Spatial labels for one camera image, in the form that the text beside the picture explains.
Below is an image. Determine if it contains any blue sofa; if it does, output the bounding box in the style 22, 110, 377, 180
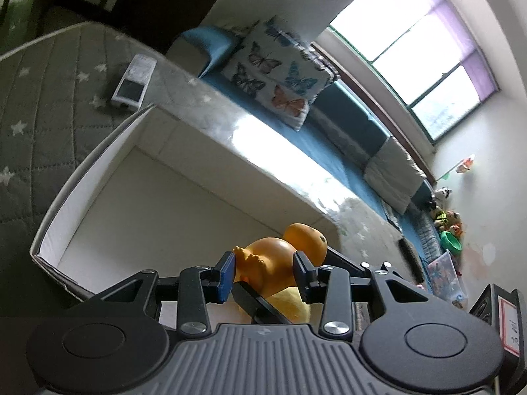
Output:
167, 25, 458, 297

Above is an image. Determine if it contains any orange rubber toy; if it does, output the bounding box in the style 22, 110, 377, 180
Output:
233, 236, 298, 297

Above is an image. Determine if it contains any grey white cushion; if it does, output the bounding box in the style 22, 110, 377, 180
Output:
362, 136, 429, 215

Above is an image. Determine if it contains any pile of plush toys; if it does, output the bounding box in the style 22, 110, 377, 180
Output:
428, 187, 464, 235

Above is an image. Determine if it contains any white handheld device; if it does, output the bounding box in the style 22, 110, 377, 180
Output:
110, 54, 158, 111

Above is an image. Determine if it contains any orange fruit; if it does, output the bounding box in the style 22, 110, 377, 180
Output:
283, 223, 329, 265

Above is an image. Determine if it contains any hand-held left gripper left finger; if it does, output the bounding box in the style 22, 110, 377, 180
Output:
88, 251, 236, 336

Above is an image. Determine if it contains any window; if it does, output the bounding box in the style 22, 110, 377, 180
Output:
327, 0, 501, 143

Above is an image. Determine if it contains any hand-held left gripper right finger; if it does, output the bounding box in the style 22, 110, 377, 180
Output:
293, 249, 441, 341

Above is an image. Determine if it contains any butterfly print pillow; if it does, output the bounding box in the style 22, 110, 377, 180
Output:
263, 15, 342, 83
221, 20, 335, 131

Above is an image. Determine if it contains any yellow plush toy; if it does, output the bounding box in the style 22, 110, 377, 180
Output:
236, 286, 311, 325

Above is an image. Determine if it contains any cardboard box white inside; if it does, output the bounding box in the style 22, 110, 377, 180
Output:
30, 105, 342, 303

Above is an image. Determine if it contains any green plastic bowl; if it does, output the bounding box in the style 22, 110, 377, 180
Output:
440, 230, 465, 252

